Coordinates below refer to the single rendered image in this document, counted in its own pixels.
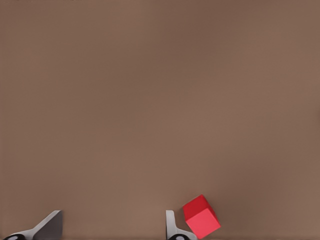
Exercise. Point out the red cube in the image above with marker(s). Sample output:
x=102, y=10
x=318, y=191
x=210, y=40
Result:
x=201, y=220

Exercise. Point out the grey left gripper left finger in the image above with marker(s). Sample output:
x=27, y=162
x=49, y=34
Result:
x=47, y=227

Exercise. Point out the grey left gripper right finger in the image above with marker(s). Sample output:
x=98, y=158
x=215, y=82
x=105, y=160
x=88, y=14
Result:
x=171, y=226

